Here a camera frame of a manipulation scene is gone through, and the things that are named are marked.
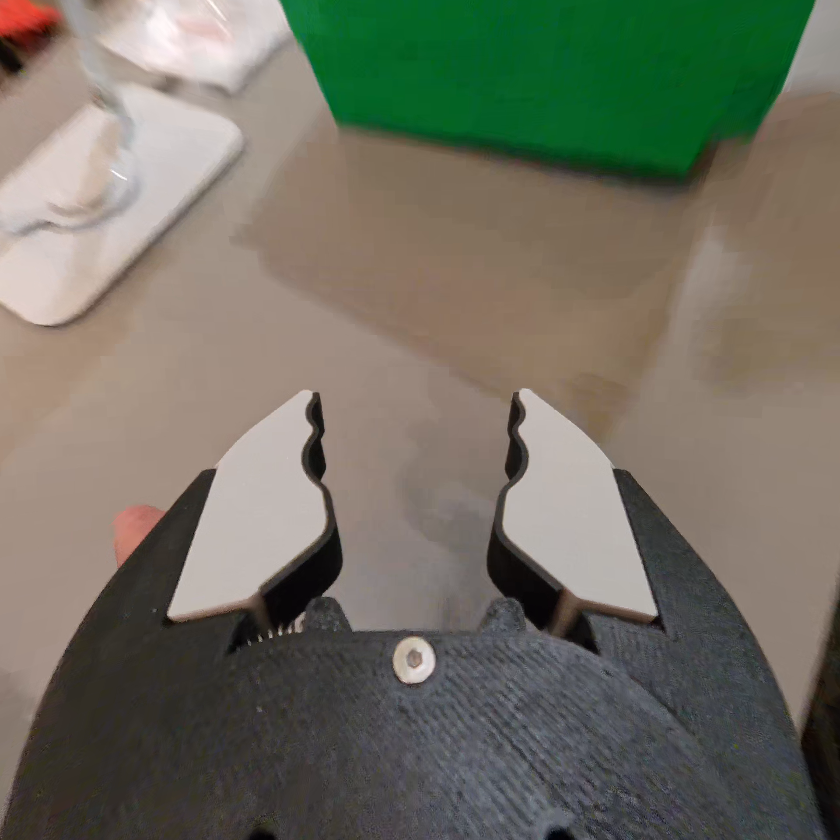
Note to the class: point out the grey desk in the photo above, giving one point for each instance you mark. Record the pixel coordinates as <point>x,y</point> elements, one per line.
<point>459,295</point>

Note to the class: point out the green plastic bin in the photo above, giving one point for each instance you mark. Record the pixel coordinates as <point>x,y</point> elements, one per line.
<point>525,79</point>

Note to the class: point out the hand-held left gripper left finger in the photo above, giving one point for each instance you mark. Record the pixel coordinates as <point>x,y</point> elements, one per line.
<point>256,525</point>

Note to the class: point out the person's black sweater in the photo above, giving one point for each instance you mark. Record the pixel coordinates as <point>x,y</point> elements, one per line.
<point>823,754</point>

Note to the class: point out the laminated paper sheet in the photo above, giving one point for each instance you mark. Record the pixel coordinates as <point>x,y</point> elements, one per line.
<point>223,52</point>

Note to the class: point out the person's left hand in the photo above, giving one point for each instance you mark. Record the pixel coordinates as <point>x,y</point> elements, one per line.
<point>134,528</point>

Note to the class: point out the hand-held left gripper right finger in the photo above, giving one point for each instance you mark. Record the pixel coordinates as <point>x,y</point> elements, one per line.
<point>577,525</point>

